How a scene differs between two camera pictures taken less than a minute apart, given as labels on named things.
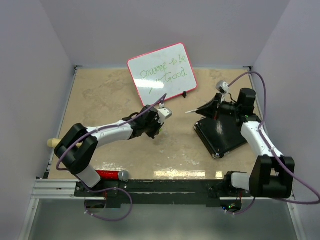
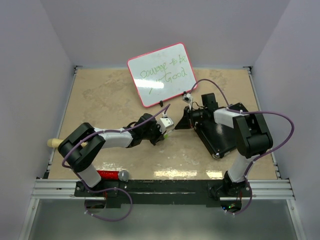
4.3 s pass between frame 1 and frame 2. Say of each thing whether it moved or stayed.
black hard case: stayed
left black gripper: moved
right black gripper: moved
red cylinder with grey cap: stayed
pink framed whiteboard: stayed
